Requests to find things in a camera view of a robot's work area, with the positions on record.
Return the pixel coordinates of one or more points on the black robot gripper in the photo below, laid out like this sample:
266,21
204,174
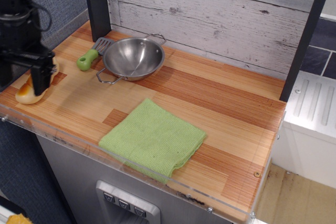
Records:
21,46

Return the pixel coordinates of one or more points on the yellow toy bread loaf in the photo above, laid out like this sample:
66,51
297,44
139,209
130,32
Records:
26,94

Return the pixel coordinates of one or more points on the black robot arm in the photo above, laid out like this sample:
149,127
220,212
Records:
14,7

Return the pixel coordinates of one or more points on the green folded cloth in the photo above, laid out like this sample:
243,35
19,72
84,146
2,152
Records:
153,141

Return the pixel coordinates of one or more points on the clear acrylic front guard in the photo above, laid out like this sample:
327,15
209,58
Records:
42,129

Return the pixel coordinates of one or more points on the silver toy fridge cabinet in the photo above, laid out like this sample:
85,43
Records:
191,196

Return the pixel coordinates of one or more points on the yellow object bottom corner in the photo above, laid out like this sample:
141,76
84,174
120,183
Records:
18,219

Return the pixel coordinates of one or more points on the silver dispenser button panel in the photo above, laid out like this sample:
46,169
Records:
119,206

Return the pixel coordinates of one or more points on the white toy sink unit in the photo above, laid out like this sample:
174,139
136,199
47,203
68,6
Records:
306,139

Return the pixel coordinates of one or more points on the green-handled grey spatula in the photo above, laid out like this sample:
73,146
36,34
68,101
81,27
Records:
100,46

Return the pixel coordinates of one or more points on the dark left frame post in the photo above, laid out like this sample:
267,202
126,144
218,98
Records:
99,18

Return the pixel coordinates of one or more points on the dark frame post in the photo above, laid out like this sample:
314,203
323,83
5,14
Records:
309,28
99,18

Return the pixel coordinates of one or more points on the steel two-handled bowl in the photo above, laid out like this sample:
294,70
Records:
134,58

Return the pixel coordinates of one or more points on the dark right frame post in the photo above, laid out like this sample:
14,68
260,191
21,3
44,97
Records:
309,28

